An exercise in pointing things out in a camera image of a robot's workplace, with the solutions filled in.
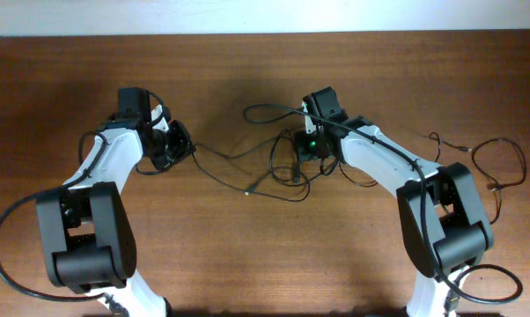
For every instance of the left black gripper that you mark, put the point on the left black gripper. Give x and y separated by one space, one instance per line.
183 149

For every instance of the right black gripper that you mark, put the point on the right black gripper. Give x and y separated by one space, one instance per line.
300 138

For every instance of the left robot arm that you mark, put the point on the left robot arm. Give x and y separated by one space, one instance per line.
87 241

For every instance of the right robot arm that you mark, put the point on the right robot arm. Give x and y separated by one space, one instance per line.
444 227

